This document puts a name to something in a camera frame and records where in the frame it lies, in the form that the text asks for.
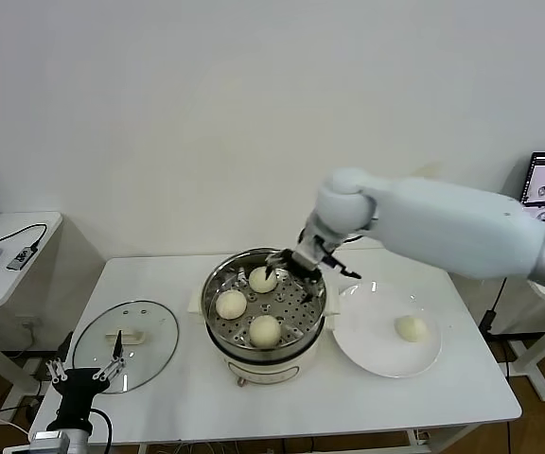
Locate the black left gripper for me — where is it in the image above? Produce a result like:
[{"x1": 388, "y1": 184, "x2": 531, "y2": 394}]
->
[{"x1": 46, "y1": 330, "x2": 127, "y2": 429}]

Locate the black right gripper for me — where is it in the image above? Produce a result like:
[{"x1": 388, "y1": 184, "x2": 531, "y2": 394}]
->
[{"x1": 263, "y1": 250, "x2": 325, "y2": 305}]

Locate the white steamed baozi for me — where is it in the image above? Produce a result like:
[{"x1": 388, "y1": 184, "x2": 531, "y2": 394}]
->
[
  {"x1": 214, "y1": 289, "x2": 248, "y2": 321},
  {"x1": 394, "y1": 315, "x2": 430, "y2": 344},
  {"x1": 248, "y1": 314, "x2": 283, "y2": 349},
  {"x1": 247, "y1": 266, "x2": 278, "y2": 294}
]

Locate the round glass pot lid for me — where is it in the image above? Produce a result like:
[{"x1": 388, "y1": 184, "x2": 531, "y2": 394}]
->
[{"x1": 72, "y1": 298, "x2": 181, "y2": 394}]

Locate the perforated steel steamer basket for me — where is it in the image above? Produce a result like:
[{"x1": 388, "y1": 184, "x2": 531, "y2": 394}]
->
[{"x1": 202, "y1": 248, "x2": 329, "y2": 361}]

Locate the white floor power strip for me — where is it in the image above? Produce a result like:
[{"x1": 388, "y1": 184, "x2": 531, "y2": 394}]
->
[{"x1": 25, "y1": 358, "x2": 50, "y2": 381}]

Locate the white round plate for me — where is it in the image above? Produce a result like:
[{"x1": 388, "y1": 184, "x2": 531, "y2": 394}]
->
[{"x1": 332, "y1": 282, "x2": 443, "y2": 379}]

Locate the white electric cooker pot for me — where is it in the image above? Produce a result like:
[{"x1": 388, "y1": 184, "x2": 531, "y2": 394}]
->
[{"x1": 187, "y1": 282, "x2": 343, "y2": 390}]

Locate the grey usb hub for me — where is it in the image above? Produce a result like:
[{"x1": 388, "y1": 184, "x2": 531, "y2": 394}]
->
[{"x1": 7, "y1": 246, "x2": 37, "y2": 271}]

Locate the white side desk with laptop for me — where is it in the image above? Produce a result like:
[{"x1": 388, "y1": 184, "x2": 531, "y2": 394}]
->
[{"x1": 508, "y1": 278, "x2": 545, "y2": 403}]

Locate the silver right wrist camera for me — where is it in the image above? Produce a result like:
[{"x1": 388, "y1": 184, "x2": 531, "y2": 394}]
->
[{"x1": 294, "y1": 238, "x2": 362, "y2": 280}]

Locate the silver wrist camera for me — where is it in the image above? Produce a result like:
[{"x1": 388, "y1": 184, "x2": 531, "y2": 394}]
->
[
  {"x1": 28, "y1": 429, "x2": 70, "y2": 454},
  {"x1": 294, "y1": 238, "x2": 362, "y2": 280}
]

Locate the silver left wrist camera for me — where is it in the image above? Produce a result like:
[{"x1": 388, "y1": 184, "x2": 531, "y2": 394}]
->
[{"x1": 28, "y1": 429, "x2": 70, "y2": 454}]

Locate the black usb hub cable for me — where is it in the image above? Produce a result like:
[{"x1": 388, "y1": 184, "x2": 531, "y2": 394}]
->
[{"x1": 0, "y1": 223, "x2": 50, "y2": 252}]

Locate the black laptop power cable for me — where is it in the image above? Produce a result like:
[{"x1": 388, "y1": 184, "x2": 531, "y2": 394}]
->
[{"x1": 479, "y1": 276, "x2": 510, "y2": 337}]

